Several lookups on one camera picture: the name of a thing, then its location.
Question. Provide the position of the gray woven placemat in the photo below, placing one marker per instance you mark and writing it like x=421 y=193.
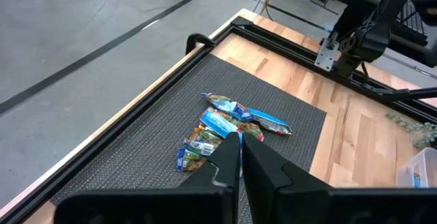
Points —
x=153 y=132

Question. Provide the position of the red-label Chewy granola bar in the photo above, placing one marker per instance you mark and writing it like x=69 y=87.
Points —
x=251 y=130

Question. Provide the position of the black diagonal frame strut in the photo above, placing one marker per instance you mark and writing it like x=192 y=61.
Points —
x=416 y=94

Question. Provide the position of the blue-ended green granola bar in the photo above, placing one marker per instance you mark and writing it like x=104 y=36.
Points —
x=189 y=160

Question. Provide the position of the blue and silver granola bar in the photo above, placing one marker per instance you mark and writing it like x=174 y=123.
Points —
x=269 y=121

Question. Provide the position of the black aluminium table frame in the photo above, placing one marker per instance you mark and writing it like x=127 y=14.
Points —
x=132 y=114

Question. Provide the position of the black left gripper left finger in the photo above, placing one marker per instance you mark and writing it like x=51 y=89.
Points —
x=205 y=200

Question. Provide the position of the silver metal mounting bracket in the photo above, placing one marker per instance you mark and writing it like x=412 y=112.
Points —
x=326 y=56

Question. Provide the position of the artificial pale green sprig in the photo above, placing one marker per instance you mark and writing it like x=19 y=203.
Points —
x=420 y=128

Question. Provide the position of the bright blue wrapper granola bar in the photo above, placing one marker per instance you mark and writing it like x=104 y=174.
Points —
x=218 y=123
x=416 y=180

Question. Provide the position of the orange-label Chewy granola bar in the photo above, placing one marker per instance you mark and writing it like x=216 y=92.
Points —
x=205 y=138

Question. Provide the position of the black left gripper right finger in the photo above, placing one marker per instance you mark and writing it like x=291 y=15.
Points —
x=273 y=196

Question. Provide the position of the translucent plastic storage bin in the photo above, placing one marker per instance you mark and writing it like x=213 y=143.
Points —
x=426 y=162

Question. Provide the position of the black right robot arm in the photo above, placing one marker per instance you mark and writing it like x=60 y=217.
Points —
x=375 y=36

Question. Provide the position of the black equipment cart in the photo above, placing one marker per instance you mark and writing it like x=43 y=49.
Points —
x=409 y=51

